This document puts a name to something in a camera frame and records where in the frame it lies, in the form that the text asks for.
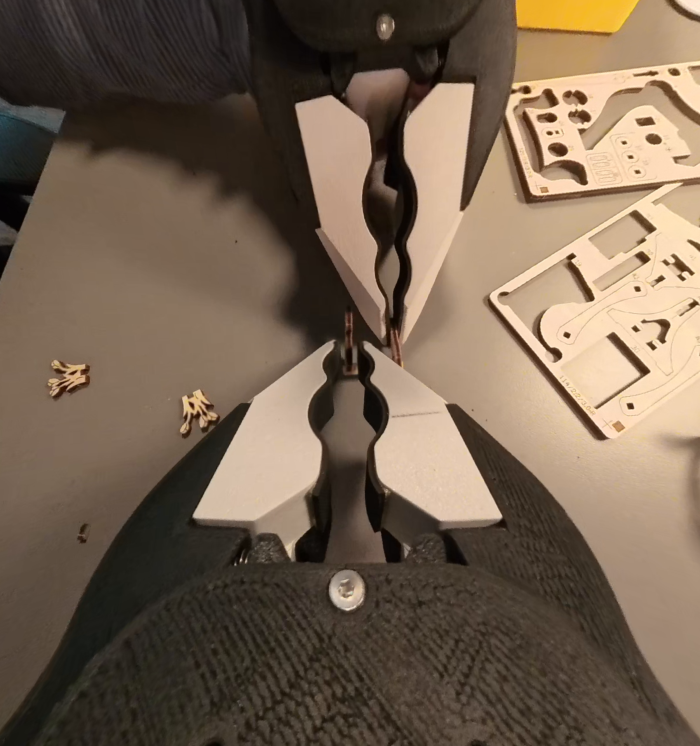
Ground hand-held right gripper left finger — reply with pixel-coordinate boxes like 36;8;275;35
192;341;343;551

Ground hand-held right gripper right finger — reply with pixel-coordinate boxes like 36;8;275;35
359;341;503;551

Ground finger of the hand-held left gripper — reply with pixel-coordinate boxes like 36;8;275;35
295;95;390;343
392;77;478;346

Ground toothed wooden model part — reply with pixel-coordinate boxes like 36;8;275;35
341;309;360;375

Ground wooden tulip piece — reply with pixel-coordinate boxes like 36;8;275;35
48;359;92;401
179;392;220;439

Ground wooden part sheet round holes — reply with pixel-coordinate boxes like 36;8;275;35
504;58;700;204

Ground wooden part sheet square windows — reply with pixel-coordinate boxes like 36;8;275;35
490;183;700;439

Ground yellow plastic bin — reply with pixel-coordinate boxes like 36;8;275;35
518;0;639;31

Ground teal chair seat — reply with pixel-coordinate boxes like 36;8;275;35
0;96;65;181

